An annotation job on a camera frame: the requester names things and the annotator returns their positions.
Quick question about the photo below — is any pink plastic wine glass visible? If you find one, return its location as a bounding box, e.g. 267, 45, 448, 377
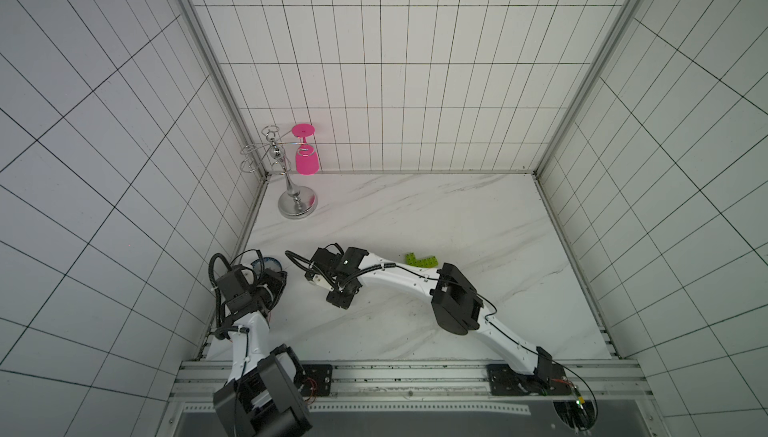
292, 123, 320, 175

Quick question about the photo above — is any green lego brick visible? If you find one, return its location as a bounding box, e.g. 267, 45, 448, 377
405, 253, 423, 267
418, 256, 439, 268

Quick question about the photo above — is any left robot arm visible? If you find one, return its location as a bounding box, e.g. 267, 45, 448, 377
208, 254, 312, 436

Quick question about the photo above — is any chrome glass holder stand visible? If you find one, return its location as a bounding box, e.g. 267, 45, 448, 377
240, 125, 318, 220

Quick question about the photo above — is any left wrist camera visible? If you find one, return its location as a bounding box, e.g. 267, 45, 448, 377
216, 264, 253, 301

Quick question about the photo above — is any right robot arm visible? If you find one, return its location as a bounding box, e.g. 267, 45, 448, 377
301, 245, 572, 395

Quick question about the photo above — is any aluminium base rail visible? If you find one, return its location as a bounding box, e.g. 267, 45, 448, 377
173, 358, 652, 405

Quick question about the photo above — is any blue patterned bowl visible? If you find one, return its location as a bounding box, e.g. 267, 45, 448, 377
251, 257, 283, 273

